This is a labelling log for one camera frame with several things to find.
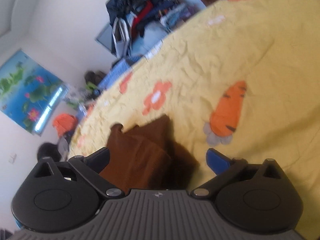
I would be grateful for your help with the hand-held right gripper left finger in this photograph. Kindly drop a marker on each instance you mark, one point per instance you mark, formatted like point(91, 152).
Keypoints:
point(100, 158)

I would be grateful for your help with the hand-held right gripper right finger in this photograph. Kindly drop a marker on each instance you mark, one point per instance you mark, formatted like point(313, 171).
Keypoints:
point(217, 161)

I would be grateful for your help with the brown garment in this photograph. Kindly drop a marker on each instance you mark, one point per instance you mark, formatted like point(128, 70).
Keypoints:
point(140, 152)

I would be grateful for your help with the pile of clothes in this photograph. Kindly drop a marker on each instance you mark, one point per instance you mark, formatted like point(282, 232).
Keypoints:
point(140, 12)

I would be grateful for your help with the orange bag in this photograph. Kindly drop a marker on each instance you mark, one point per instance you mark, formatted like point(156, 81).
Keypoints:
point(64, 125)

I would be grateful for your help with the black round object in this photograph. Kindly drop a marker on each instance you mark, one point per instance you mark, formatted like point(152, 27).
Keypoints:
point(48, 151)

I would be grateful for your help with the dark plush toy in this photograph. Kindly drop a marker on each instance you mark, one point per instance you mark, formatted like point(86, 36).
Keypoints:
point(93, 77)

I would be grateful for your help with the blue bed sheet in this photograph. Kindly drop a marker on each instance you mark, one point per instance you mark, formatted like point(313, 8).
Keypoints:
point(117, 72)

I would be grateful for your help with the yellow carrot print blanket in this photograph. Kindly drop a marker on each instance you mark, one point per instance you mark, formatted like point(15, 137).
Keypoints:
point(212, 62)

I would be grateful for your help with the white wall socket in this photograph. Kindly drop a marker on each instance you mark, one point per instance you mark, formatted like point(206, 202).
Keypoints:
point(12, 158)

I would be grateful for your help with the lotus wall poster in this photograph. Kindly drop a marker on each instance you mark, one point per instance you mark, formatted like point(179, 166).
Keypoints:
point(27, 90)

